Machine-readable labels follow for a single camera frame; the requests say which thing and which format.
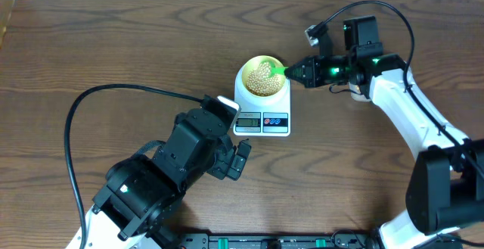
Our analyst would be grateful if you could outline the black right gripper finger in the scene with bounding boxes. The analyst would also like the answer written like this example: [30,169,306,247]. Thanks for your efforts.
[284,70,308,87]
[284,58,309,74]

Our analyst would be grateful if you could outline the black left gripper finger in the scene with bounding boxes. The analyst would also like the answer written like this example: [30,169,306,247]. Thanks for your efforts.
[237,139,252,159]
[226,154,246,181]

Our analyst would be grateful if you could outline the green plastic scoop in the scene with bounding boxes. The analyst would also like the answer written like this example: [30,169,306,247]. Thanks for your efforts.
[258,61,287,79]

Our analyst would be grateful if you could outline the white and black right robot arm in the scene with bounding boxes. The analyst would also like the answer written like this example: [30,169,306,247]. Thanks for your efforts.
[284,16,483,248]

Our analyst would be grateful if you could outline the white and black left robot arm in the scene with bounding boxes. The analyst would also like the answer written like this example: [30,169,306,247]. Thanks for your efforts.
[71,104,251,248]

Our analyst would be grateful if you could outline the yellow bowl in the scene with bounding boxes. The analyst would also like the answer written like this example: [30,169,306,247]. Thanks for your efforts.
[241,55,286,90]

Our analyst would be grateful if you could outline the soybeans in bowl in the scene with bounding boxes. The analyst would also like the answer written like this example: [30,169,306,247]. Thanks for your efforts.
[245,61,284,97]

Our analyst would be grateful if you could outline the white digital kitchen scale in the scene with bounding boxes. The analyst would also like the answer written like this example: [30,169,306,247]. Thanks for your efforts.
[233,68,291,137]

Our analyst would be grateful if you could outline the clear container of soybeans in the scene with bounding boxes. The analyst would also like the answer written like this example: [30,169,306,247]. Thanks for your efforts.
[348,83,371,102]

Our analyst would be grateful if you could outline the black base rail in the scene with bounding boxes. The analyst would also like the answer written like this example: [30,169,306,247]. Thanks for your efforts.
[166,233,466,249]

